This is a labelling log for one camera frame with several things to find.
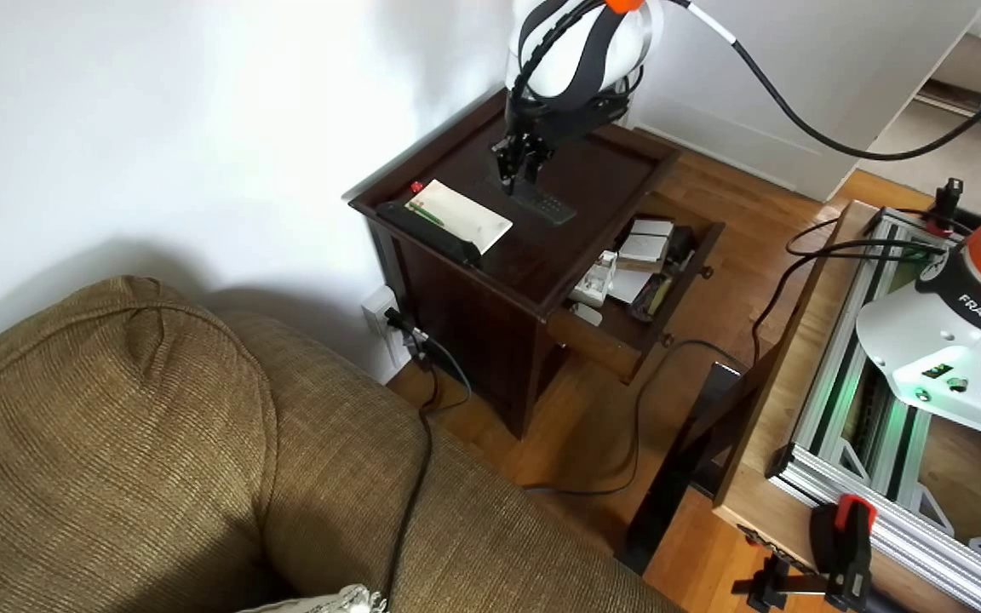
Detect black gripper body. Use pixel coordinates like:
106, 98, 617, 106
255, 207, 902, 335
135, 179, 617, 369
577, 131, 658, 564
502, 86, 633, 151

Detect plain black remote control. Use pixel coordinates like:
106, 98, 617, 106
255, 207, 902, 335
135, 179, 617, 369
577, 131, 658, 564
401, 199, 488, 265

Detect dark brown wooden side table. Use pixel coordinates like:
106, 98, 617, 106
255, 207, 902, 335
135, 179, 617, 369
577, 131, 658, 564
345, 81, 681, 438

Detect white plastic bottle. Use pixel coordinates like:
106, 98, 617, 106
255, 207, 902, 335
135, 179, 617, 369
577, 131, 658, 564
568, 247, 620, 312

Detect white box with dark band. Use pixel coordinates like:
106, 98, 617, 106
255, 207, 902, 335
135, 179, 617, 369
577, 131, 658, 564
617, 214, 677, 272

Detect small white box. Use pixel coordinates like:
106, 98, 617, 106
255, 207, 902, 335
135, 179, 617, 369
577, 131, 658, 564
607, 262, 658, 305

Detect open wooden table drawer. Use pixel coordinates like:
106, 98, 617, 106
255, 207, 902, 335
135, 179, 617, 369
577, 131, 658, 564
543, 214, 728, 388

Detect black metal support leg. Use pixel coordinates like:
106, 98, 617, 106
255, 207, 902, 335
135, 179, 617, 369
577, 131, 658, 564
615, 355, 768, 575

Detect small black clamp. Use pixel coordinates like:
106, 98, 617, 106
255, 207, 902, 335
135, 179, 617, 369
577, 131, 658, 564
932, 172, 972, 230

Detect white cloth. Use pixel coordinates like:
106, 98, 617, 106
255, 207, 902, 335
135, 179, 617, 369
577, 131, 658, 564
236, 579, 390, 613

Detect black bar clamp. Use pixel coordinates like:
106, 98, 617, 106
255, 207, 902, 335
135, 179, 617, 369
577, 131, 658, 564
728, 548, 834, 613

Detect tan fabric sofa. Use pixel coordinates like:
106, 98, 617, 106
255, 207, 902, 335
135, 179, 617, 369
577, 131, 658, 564
0, 272, 675, 613

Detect orange and black clamp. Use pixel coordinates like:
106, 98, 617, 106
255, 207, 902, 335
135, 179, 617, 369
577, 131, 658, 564
808, 491, 884, 608

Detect white wall outlet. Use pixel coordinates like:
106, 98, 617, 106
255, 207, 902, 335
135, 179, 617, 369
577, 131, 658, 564
359, 283, 410, 342

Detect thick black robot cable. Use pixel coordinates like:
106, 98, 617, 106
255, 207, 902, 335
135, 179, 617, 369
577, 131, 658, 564
673, 0, 981, 162

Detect black cables from robot stand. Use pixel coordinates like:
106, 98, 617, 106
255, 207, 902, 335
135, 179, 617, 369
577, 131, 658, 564
748, 214, 946, 372

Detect thin black floor cable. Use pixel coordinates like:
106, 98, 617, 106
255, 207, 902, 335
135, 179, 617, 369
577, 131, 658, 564
519, 335, 768, 504

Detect black power cable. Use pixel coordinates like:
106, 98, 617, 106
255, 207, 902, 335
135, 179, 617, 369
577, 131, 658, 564
379, 303, 477, 607

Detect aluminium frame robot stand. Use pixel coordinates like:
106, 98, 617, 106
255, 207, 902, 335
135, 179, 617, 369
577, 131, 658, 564
717, 196, 981, 613

